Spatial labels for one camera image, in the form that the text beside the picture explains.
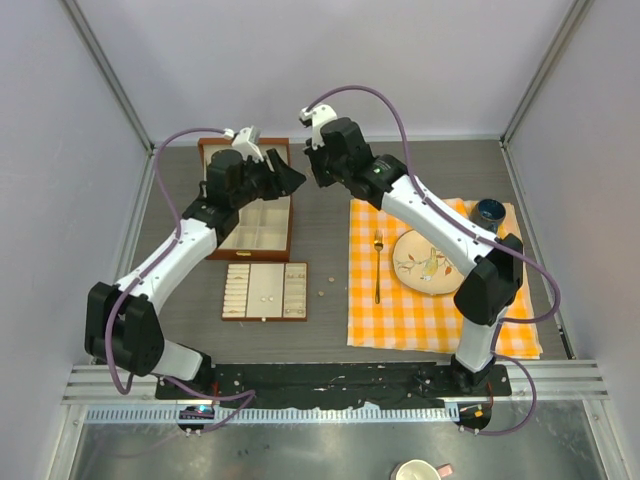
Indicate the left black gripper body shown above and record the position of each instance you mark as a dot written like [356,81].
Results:
[258,184]

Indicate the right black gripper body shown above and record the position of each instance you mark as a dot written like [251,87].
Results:
[327,172]

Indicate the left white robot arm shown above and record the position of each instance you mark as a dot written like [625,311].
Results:
[122,321]

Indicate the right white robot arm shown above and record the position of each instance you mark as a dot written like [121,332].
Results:
[492,277]

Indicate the brown jewelry box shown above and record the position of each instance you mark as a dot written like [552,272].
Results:
[264,229]

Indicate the brown jewelry tray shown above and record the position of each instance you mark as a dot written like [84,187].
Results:
[247,283]

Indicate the gold fork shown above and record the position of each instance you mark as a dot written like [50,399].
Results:
[378,246]

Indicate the bird pattern plate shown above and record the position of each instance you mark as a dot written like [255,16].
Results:
[419,265]

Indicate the yellow checkered cloth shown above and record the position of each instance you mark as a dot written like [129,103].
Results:
[404,319]

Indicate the dark blue bowl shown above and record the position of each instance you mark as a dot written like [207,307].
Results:
[488,214]

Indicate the white pink mug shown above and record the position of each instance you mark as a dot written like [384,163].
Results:
[417,469]

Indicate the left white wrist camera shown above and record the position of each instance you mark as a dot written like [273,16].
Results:
[245,141]

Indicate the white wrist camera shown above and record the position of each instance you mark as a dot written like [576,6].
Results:
[245,141]
[315,118]

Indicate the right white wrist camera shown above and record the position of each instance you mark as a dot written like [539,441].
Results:
[315,118]

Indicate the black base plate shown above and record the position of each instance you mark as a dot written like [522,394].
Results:
[338,386]

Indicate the white cable duct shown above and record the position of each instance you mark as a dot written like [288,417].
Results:
[194,414]

